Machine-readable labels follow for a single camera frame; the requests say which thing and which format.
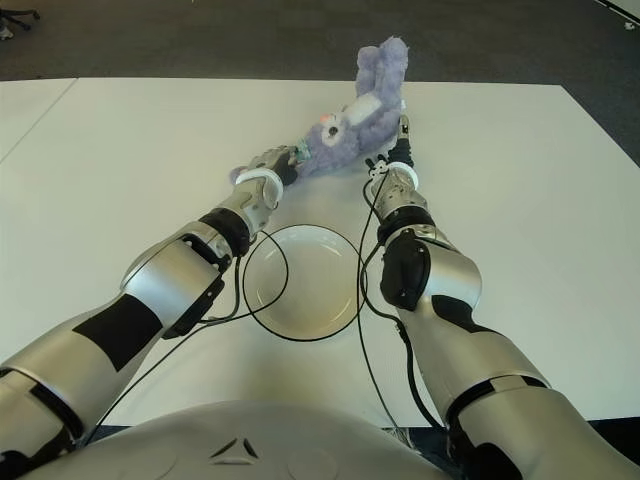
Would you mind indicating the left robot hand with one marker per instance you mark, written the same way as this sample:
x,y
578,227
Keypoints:
x,y
272,162

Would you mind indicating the white plate with black rim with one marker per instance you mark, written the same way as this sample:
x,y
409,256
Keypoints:
x,y
305,285

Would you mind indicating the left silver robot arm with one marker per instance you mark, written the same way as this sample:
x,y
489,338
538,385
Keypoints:
x,y
160,290

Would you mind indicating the purple plush bunny doll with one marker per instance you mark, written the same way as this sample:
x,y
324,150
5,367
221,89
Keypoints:
x,y
370,115

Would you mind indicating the person in blue jeans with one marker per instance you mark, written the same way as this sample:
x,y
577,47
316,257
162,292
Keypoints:
x,y
6,32

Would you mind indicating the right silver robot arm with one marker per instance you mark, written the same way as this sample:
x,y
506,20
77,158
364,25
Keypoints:
x,y
440,320

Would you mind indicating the grey robot torso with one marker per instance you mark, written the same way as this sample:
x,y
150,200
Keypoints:
x,y
240,440

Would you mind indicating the black office chair base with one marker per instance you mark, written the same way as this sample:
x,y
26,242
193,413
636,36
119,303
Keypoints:
x,y
22,17

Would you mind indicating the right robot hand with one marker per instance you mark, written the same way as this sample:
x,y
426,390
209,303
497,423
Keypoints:
x,y
400,145

